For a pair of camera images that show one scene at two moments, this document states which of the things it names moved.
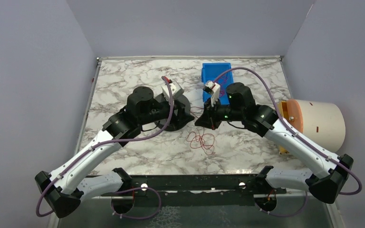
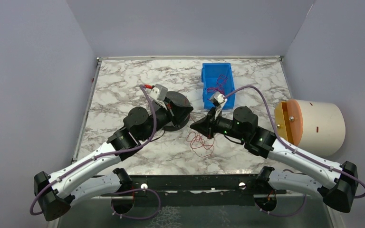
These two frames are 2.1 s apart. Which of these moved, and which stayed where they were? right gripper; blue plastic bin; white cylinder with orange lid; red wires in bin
Moved: right gripper
Stayed: red wires in bin; blue plastic bin; white cylinder with orange lid
